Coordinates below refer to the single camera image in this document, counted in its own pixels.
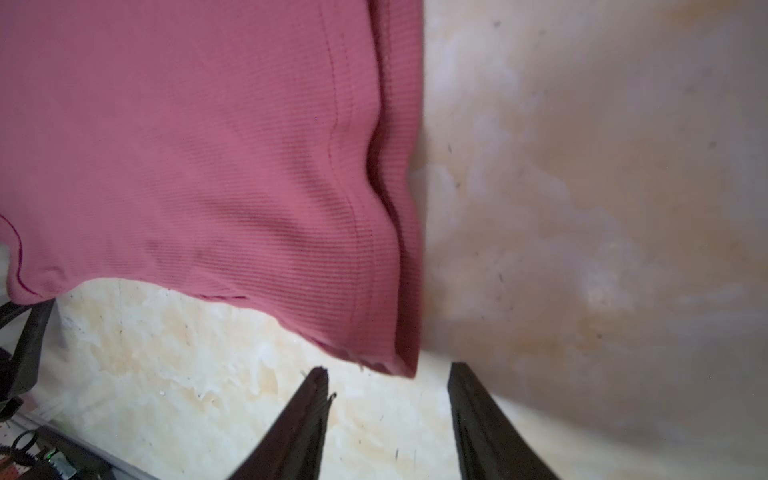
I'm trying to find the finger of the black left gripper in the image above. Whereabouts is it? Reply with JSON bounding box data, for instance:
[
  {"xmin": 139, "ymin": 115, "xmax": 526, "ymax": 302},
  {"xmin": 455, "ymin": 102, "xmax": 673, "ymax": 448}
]
[{"xmin": 1, "ymin": 299, "xmax": 55, "ymax": 420}]

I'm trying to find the pink tank top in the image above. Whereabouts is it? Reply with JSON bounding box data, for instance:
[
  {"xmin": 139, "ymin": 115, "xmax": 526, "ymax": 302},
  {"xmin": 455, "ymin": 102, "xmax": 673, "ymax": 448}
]
[{"xmin": 1, "ymin": 1, "xmax": 423, "ymax": 378}]

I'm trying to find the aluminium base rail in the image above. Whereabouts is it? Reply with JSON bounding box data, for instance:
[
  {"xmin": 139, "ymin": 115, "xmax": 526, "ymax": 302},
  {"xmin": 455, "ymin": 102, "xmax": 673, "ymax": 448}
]
[{"xmin": 10, "ymin": 414, "xmax": 155, "ymax": 479}]

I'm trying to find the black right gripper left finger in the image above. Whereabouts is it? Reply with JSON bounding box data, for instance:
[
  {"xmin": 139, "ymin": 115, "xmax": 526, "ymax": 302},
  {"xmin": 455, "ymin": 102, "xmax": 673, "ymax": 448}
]
[{"xmin": 229, "ymin": 367, "xmax": 336, "ymax": 480}]

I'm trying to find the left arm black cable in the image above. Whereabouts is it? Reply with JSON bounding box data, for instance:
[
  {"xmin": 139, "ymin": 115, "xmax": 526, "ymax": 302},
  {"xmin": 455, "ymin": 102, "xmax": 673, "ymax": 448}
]
[{"xmin": 0, "ymin": 428, "xmax": 49, "ymax": 475}]

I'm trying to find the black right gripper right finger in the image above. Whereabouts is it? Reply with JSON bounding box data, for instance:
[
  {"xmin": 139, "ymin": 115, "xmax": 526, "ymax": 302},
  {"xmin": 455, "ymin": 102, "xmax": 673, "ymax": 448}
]
[{"xmin": 447, "ymin": 362, "xmax": 558, "ymax": 480}]

